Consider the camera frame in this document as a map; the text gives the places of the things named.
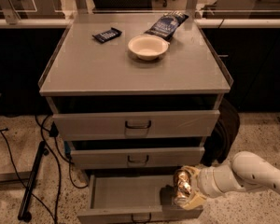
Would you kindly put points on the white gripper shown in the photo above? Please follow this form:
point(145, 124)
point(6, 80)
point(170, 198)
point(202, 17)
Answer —
point(206, 181)

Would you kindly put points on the dark blue chip bag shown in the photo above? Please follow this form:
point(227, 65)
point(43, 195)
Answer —
point(166, 25)

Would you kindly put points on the grey top drawer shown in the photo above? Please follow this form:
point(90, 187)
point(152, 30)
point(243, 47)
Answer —
point(135, 125)

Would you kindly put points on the black bag on floor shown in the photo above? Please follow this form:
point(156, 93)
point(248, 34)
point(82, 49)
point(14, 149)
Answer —
point(218, 145)

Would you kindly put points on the white bowl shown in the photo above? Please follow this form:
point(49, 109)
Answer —
point(148, 47)

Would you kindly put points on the grey middle drawer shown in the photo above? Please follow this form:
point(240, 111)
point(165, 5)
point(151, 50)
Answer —
point(137, 157)

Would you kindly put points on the dark blue candy bar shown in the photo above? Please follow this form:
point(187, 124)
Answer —
point(107, 35)

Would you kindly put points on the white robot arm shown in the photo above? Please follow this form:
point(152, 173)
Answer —
point(246, 172)

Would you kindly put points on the black floor bar with wheels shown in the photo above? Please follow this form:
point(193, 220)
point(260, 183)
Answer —
point(24, 214)

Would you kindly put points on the grey bottom drawer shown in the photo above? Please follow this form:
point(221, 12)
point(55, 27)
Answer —
point(135, 199)

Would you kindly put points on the grey drawer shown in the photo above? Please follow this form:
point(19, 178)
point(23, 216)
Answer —
point(135, 125)
point(135, 199)
point(137, 157)

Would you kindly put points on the grey drawer cabinet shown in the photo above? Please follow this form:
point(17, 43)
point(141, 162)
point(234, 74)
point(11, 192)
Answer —
point(89, 77)

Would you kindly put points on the orange soda can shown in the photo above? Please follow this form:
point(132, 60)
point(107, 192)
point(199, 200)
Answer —
point(182, 186)

